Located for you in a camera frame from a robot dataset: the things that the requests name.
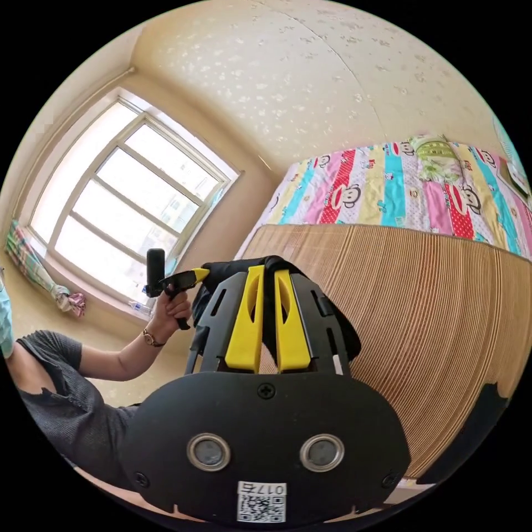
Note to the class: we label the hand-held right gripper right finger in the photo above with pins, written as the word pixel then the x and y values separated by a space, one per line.
pixel 291 332

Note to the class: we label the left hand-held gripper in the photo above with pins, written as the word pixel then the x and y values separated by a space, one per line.
pixel 176 282

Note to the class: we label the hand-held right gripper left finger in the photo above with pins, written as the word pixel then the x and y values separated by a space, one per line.
pixel 245 328

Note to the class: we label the person's left forearm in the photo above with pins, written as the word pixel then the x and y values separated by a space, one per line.
pixel 133 357

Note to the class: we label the person's left hand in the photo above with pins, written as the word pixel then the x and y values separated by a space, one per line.
pixel 172 311

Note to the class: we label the window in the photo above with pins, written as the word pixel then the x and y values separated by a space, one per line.
pixel 124 199

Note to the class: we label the bed with mat and printed sheet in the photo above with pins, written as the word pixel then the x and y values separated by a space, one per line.
pixel 415 316

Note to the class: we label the plaid curtain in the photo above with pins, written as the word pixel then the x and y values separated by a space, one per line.
pixel 33 262

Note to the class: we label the person's body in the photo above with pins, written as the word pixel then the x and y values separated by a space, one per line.
pixel 62 399

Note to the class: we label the green floral pillow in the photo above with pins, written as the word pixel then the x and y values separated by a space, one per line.
pixel 434 160

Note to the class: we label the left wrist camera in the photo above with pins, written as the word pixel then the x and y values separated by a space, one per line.
pixel 156 266

